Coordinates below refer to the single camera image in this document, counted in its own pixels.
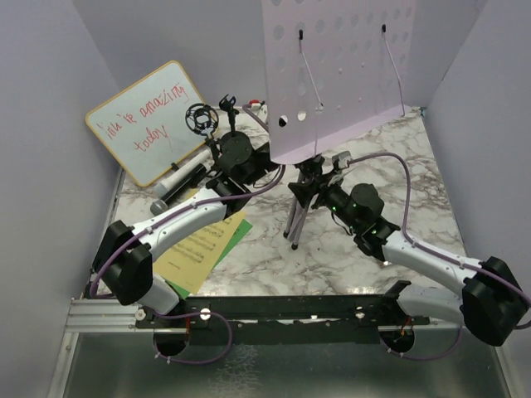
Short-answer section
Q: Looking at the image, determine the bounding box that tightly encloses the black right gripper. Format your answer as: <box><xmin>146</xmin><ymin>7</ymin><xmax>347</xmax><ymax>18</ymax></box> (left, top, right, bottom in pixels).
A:
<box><xmin>290</xmin><ymin>167</ymin><xmax>362</xmax><ymax>231</ymax></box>

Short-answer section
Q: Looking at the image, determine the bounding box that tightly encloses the black round-base mic stand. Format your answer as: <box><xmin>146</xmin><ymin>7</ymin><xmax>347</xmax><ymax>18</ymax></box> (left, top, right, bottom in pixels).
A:
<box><xmin>219</xmin><ymin>95</ymin><xmax>251</xmax><ymax>148</ymax></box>

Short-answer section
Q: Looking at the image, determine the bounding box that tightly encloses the green sheet music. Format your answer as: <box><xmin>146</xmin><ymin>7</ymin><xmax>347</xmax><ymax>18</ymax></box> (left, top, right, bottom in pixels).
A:
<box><xmin>163</xmin><ymin>218</ymin><xmax>254</xmax><ymax>299</ymax></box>

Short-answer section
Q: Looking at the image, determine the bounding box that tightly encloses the black tripod mic stand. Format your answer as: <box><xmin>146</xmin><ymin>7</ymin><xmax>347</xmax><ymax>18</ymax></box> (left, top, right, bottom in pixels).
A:
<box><xmin>185</xmin><ymin>103</ymin><xmax>223</xmax><ymax>169</ymax></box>

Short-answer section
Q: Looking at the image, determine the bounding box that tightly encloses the black condenser microphone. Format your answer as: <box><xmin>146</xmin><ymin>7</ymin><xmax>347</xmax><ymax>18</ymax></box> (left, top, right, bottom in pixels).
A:
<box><xmin>150</xmin><ymin>164</ymin><xmax>207</xmax><ymax>216</ymax></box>

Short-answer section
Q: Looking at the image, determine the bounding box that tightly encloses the lilac music stand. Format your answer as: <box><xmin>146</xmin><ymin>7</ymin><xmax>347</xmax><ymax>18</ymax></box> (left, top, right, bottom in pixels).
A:
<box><xmin>259</xmin><ymin>0</ymin><xmax>418</xmax><ymax>250</ymax></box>

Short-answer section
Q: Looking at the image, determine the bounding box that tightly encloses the yellow sheet music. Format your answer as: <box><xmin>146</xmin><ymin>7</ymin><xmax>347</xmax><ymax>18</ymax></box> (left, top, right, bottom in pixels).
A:
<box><xmin>153</xmin><ymin>211</ymin><xmax>247</xmax><ymax>296</ymax></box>

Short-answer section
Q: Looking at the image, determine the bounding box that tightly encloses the white handheld microphone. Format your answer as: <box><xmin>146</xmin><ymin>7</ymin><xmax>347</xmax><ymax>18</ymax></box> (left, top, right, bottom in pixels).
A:
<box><xmin>153</xmin><ymin>149</ymin><xmax>211</xmax><ymax>198</ymax></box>

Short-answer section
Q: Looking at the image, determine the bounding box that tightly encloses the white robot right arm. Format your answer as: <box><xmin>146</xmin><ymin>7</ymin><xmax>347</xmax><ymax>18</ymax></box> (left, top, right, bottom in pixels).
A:
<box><xmin>288</xmin><ymin>173</ymin><xmax>530</xmax><ymax>347</ymax></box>

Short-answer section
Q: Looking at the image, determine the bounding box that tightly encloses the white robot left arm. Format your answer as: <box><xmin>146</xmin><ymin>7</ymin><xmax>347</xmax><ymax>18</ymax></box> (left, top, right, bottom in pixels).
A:
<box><xmin>90</xmin><ymin>131</ymin><xmax>285</xmax><ymax>328</ymax></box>

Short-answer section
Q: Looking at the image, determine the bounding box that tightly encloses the yellow-framed whiteboard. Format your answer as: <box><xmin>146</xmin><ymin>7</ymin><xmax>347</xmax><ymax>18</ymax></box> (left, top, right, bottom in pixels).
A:
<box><xmin>85</xmin><ymin>61</ymin><xmax>204</xmax><ymax>187</ymax></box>

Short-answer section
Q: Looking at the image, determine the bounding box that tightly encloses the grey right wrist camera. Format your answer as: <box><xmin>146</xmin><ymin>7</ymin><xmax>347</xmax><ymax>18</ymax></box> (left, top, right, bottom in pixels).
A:
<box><xmin>331</xmin><ymin>151</ymin><xmax>352</xmax><ymax>171</ymax></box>

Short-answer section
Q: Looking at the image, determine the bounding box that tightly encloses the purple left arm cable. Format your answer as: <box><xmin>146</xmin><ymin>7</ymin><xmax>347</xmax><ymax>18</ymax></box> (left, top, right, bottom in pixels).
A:
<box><xmin>89</xmin><ymin>103</ymin><xmax>287</xmax><ymax>366</ymax></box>

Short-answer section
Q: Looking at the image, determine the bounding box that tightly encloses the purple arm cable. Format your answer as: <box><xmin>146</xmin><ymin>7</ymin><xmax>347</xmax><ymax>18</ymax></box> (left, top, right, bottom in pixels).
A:
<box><xmin>346</xmin><ymin>152</ymin><xmax>531</xmax><ymax>361</ymax></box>
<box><xmin>89</xmin><ymin>103</ymin><xmax>287</xmax><ymax>366</ymax></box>

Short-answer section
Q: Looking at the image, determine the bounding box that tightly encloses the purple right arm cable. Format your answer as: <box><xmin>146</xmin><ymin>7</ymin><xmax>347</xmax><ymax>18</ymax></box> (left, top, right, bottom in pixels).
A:
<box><xmin>346</xmin><ymin>152</ymin><xmax>531</xmax><ymax>361</ymax></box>

